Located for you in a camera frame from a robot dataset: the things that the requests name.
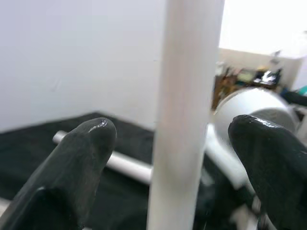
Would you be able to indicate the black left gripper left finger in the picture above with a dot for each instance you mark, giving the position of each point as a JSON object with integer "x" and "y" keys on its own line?
{"x": 79, "y": 163}

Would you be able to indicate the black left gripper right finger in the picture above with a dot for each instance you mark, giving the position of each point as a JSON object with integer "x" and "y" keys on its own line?
{"x": 275, "y": 172}

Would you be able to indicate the white plastic table leg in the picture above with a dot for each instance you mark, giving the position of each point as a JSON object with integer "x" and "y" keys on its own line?
{"x": 129, "y": 166}
{"x": 182, "y": 107}

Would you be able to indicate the white round fan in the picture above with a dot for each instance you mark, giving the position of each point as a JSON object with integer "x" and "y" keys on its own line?
{"x": 254, "y": 105}

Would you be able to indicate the cluttered brown desk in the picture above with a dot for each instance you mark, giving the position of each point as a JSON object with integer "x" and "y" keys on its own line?
{"x": 247, "y": 79}

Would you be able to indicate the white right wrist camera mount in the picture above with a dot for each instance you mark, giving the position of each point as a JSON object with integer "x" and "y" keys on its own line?
{"x": 223, "y": 155}

